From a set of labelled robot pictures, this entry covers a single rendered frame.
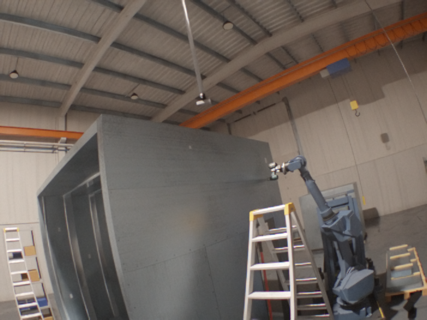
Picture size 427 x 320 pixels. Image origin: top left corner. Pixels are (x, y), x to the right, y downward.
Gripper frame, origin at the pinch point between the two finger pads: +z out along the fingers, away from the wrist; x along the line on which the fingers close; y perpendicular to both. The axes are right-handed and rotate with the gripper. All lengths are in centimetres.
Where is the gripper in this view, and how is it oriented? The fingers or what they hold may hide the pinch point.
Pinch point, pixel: (273, 170)
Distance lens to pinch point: 317.6
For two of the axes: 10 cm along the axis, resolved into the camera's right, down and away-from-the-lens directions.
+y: 0.5, -8.9, 4.6
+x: -6.6, -3.7, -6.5
